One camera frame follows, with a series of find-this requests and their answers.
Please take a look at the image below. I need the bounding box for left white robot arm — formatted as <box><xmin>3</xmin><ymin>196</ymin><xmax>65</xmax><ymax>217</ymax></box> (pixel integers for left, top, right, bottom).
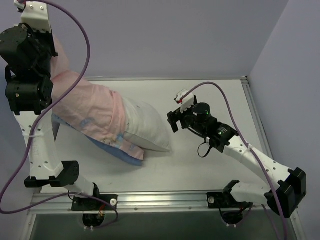
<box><xmin>0</xmin><ymin>23</ymin><xmax>101</xmax><ymax>210</ymax></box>

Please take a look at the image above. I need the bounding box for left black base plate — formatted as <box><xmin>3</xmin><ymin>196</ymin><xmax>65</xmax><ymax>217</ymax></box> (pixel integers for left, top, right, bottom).
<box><xmin>71</xmin><ymin>193</ymin><xmax>118</xmax><ymax>212</ymax></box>

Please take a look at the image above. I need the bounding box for aluminium right side rail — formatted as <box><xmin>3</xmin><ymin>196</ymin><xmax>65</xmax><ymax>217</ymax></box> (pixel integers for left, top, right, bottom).
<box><xmin>241</xmin><ymin>76</ymin><xmax>273</xmax><ymax>158</ymax></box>

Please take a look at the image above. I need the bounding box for purple cable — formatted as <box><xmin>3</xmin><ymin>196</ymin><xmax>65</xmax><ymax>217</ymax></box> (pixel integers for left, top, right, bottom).
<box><xmin>0</xmin><ymin>0</ymin><xmax>120</xmax><ymax>229</ymax></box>
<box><xmin>181</xmin><ymin>82</ymin><xmax>288</xmax><ymax>240</ymax></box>

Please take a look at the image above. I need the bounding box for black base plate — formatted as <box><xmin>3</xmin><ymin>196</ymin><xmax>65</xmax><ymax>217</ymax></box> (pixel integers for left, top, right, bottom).
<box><xmin>206</xmin><ymin>191</ymin><xmax>251</xmax><ymax>209</ymax></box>
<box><xmin>71</xmin><ymin>193</ymin><xmax>118</xmax><ymax>212</ymax></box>

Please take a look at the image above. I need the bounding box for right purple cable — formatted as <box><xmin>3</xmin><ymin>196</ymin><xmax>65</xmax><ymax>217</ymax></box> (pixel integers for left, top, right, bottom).
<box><xmin>181</xmin><ymin>82</ymin><xmax>288</xmax><ymax>240</ymax></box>

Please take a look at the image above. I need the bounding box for aluminium rail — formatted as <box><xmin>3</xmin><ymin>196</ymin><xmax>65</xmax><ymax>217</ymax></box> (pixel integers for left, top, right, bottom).
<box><xmin>241</xmin><ymin>76</ymin><xmax>273</xmax><ymax>158</ymax></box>
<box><xmin>30</xmin><ymin>191</ymin><xmax>262</xmax><ymax>215</ymax></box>
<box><xmin>86</xmin><ymin>76</ymin><xmax>248</xmax><ymax>82</ymax></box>

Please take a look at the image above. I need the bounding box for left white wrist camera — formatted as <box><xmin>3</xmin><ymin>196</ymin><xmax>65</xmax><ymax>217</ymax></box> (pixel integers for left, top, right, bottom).
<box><xmin>13</xmin><ymin>0</ymin><xmax>52</xmax><ymax>34</ymax></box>

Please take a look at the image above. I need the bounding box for aluminium back rail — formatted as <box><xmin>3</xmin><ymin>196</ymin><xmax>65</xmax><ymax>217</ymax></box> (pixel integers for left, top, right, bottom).
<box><xmin>86</xmin><ymin>76</ymin><xmax>248</xmax><ymax>82</ymax></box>

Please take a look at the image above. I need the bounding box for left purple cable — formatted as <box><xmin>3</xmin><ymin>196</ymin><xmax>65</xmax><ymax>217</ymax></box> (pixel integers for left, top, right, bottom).
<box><xmin>0</xmin><ymin>0</ymin><xmax>120</xmax><ymax>229</ymax></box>

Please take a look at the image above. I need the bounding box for blue and pink pillowcase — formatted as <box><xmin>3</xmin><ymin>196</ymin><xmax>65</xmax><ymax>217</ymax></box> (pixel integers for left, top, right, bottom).
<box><xmin>51</xmin><ymin>37</ymin><xmax>144</xmax><ymax>167</ymax></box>

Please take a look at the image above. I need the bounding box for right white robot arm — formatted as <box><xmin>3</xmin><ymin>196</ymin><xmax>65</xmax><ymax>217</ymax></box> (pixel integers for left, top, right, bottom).
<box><xmin>167</xmin><ymin>102</ymin><xmax>307</xmax><ymax>219</ymax></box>

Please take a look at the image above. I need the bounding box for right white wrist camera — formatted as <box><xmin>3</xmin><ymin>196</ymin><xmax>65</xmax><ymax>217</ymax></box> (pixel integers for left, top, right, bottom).
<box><xmin>174</xmin><ymin>89</ymin><xmax>197</xmax><ymax>114</ymax></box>

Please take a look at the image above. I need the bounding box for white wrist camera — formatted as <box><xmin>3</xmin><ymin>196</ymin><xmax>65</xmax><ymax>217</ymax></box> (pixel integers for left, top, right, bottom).
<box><xmin>174</xmin><ymin>89</ymin><xmax>197</xmax><ymax>114</ymax></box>
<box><xmin>13</xmin><ymin>0</ymin><xmax>52</xmax><ymax>34</ymax></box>

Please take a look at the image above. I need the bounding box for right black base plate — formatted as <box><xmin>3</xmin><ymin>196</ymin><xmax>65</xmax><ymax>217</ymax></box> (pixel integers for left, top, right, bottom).
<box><xmin>206</xmin><ymin>191</ymin><xmax>251</xmax><ymax>209</ymax></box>

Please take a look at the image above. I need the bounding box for white pillow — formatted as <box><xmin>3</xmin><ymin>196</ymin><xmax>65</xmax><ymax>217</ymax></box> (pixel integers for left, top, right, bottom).
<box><xmin>122</xmin><ymin>97</ymin><xmax>171</xmax><ymax>152</ymax></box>

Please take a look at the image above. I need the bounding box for short black cable loop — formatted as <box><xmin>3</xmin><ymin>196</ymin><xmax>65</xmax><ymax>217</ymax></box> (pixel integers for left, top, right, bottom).
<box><xmin>197</xmin><ymin>141</ymin><xmax>215</xmax><ymax>159</ymax></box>

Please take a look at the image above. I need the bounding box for aluminium front rail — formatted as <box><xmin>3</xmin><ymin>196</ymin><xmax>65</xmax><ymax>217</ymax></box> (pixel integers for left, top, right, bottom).
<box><xmin>30</xmin><ymin>191</ymin><xmax>262</xmax><ymax>215</ymax></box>

